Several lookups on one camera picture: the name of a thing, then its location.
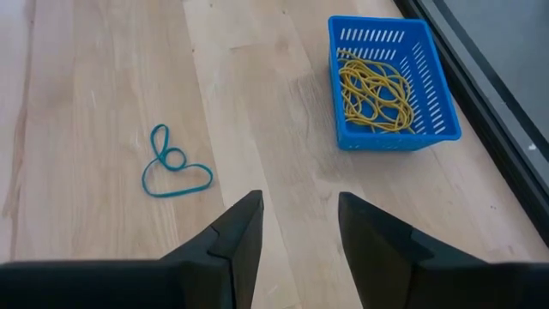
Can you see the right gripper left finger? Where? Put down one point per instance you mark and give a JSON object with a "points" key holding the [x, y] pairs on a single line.
{"points": [[193, 283]]}

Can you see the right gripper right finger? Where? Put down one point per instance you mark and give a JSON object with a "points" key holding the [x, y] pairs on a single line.
{"points": [[407, 279]]}

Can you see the teal rubber band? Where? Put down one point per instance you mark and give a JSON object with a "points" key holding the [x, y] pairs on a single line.
{"points": [[171, 196]]}

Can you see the blue plastic basket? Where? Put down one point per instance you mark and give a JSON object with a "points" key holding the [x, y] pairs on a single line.
{"points": [[386, 143]]}

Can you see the white paper scrap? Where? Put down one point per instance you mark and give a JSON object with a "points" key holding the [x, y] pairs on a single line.
{"points": [[532, 147]]}

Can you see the black metal table frame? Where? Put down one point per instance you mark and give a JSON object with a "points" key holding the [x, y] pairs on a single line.
{"points": [[486, 124]]}

